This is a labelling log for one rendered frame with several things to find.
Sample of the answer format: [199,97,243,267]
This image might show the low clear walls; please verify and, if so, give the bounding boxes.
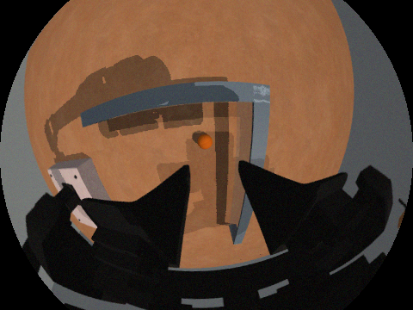
[227,101,252,241]

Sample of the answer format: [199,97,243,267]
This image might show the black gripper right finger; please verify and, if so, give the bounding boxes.
[237,161,348,256]

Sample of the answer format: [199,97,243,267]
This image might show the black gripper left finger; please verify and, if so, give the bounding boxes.
[80,165,190,269]

